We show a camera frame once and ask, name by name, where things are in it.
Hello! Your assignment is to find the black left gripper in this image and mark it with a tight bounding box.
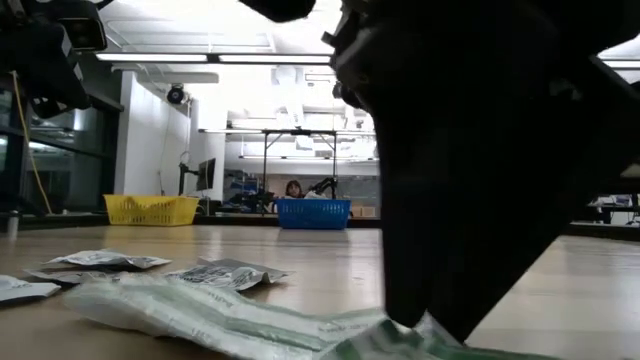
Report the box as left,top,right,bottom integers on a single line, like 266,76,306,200
0,19,92,119

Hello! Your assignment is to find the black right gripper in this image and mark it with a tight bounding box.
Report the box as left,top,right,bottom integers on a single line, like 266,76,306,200
322,0,640,217

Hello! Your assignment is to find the blue plastic basket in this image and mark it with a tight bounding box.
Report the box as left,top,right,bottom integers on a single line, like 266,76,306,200
275,197,353,232

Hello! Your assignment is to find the person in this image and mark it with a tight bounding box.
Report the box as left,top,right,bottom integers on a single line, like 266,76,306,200
284,179,306,200

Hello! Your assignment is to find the small grey cylinder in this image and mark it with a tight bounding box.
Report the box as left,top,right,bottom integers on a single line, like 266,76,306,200
5,209,21,239

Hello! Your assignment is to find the yellow plastic basket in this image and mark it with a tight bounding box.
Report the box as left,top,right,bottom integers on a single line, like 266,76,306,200
103,193,202,227

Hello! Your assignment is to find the yellow hanging cable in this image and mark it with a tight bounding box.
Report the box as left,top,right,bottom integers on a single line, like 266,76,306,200
10,69,54,216

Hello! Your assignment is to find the black glass partition frame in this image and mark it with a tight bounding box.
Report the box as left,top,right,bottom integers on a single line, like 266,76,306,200
0,69,125,216

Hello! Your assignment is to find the long ceiling light rail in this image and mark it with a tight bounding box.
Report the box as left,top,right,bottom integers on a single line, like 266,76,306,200
93,51,335,65

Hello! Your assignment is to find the black hanging dome camera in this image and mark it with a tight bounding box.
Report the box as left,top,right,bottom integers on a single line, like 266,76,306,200
166,83,187,106

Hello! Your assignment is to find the black metal rig frame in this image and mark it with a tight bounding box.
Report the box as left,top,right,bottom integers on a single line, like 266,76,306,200
259,128,339,201

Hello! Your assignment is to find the black wall monitor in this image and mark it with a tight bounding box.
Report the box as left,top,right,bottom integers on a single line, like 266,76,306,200
195,157,217,192

